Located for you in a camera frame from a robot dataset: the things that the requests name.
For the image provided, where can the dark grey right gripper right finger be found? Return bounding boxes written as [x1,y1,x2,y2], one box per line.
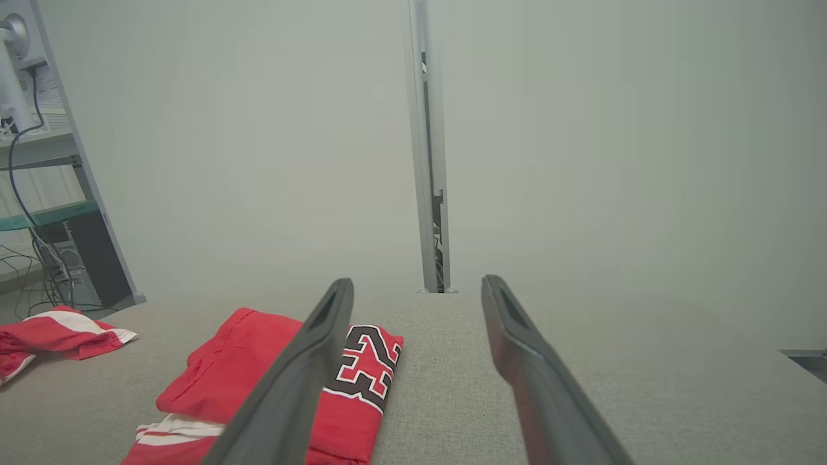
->
[481,275,634,465]

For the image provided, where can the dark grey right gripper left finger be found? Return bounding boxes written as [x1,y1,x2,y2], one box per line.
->
[202,278,355,465]

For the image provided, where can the red basketball jersey number 23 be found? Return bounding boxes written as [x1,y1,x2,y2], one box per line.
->
[121,307,404,465]

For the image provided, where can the red shorts with white stripe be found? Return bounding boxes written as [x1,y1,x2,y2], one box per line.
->
[0,305,138,388]

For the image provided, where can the black computer tower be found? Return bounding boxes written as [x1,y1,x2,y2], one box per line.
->
[36,213,133,309]

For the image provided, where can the grey desk with glass shelf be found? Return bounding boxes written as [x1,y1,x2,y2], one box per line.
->
[0,123,104,233]

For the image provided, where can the white monitor stand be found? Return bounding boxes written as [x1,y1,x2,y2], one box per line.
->
[0,13,41,134]

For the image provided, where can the black hanging cable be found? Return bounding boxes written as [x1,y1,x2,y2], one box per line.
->
[8,61,75,307]

